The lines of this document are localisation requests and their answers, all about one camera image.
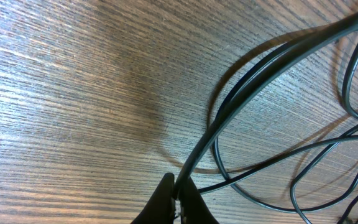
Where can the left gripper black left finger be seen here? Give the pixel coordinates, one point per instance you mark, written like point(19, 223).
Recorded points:
point(160, 209)

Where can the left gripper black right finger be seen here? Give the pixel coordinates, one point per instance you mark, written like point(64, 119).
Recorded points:
point(193, 208)

